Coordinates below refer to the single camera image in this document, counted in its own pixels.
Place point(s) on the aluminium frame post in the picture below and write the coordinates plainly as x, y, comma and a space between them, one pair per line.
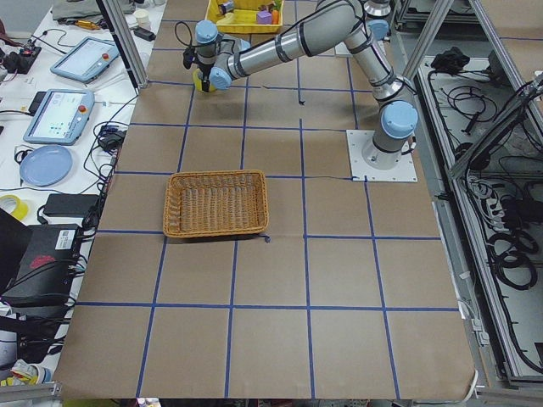
122, 35

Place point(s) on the brown wicker basket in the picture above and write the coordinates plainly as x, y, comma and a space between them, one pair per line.
215, 204

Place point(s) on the black power adapter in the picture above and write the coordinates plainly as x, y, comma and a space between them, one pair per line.
67, 206

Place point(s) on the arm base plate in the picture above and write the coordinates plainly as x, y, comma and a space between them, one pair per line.
367, 163

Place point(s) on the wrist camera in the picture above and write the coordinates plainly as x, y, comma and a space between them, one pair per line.
187, 58

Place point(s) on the yellow woven tray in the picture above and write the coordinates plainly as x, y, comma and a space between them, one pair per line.
243, 19

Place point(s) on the black laptop box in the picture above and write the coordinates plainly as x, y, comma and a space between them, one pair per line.
37, 262

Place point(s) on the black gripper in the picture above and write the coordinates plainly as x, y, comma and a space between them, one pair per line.
205, 69

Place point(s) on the teach pendant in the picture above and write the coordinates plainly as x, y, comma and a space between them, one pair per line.
61, 117
87, 60

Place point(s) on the blue plate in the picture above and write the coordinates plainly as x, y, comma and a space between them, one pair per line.
46, 166

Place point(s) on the teach pendant far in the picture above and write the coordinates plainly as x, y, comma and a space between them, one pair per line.
87, 60

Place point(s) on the yellow clear tape roll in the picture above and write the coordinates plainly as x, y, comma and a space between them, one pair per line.
200, 83

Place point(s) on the teach pendant near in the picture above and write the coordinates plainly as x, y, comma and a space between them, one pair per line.
61, 117

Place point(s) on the purple foam cube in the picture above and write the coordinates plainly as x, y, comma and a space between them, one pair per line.
264, 17

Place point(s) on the orange toy carrot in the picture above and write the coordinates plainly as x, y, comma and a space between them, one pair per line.
275, 16

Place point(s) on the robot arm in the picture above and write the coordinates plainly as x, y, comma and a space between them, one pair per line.
222, 59
377, 9

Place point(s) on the yellow tape roll on bench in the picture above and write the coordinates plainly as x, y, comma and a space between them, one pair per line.
13, 205

